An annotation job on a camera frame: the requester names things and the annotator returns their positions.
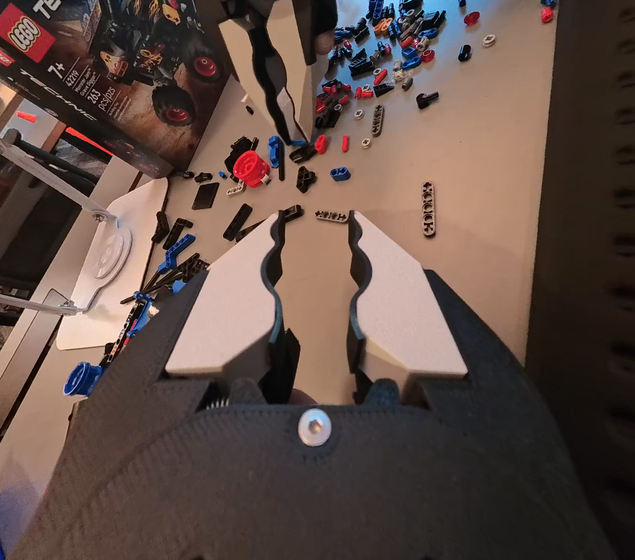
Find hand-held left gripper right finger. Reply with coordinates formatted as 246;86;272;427
347;210;469;404

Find small toy connectors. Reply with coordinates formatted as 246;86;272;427
313;0;559;149

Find scattered black toy beams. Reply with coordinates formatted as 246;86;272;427
97;135;318;372

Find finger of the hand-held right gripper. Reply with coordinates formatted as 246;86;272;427
264;0;330;145
217;19;294;147

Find dark toy set box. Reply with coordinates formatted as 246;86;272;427
0;0;231;178

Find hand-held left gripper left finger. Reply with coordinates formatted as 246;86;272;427
165;211;301;404

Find red toy wheel hub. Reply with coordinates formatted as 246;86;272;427
233;151;271;188

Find blue toy wheel hub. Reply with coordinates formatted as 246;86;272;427
63;361;105;397

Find blue toy panel piece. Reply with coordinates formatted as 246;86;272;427
126;291;159;340

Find grey desk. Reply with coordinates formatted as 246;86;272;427
0;0;566;496

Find blue angled beam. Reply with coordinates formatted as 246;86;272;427
158;235;194;273

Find black square panel piece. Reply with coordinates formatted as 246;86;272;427
192;182;220;210

